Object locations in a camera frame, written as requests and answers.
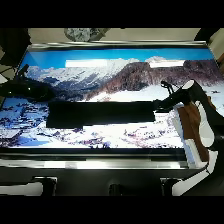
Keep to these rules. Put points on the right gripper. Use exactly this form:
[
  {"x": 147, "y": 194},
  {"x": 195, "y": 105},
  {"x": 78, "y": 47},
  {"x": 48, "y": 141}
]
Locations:
[{"x": 169, "y": 102}]

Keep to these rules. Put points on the black garment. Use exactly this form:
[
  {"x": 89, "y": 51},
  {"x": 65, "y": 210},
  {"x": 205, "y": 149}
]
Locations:
[{"x": 100, "y": 114}]

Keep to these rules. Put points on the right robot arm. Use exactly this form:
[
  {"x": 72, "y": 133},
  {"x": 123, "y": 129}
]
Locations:
[{"x": 207, "y": 132}]

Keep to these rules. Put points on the brown garment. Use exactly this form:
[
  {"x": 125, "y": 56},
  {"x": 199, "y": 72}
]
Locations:
[{"x": 193, "y": 130}]

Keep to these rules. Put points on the white garment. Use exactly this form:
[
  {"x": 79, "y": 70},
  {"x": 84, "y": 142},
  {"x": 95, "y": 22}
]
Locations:
[{"x": 196, "y": 154}]

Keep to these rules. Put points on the grey patterned garment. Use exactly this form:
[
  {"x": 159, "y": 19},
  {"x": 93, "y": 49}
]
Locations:
[{"x": 85, "y": 34}]

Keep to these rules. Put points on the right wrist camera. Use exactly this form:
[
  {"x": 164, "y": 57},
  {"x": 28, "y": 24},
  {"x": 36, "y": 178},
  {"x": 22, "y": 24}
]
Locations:
[{"x": 165, "y": 84}]

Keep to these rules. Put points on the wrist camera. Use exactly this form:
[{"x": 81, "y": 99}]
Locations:
[
  {"x": 165, "y": 84},
  {"x": 23, "y": 70}
]

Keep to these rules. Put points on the silver frame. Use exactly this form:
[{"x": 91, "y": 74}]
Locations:
[{"x": 100, "y": 164}]

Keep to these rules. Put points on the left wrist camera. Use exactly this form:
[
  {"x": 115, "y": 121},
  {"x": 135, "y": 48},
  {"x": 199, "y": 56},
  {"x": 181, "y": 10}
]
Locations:
[{"x": 23, "y": 70}]

